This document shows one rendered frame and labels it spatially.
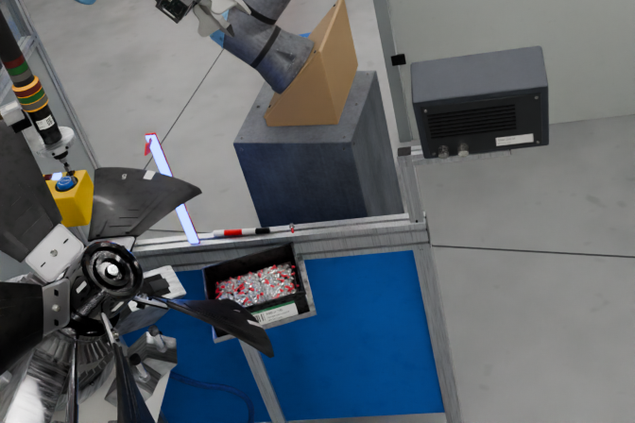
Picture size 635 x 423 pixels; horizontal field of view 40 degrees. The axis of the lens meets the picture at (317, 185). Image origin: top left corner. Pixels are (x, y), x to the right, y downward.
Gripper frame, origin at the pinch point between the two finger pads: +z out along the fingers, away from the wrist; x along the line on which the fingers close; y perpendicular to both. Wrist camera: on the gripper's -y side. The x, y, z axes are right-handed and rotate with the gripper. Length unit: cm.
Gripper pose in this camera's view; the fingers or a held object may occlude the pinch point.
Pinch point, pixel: (239, 19)
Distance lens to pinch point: 168.8
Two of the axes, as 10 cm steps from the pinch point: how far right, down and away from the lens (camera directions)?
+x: 4.1, -3.0, -8.6
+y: -4.7, 7.4, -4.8
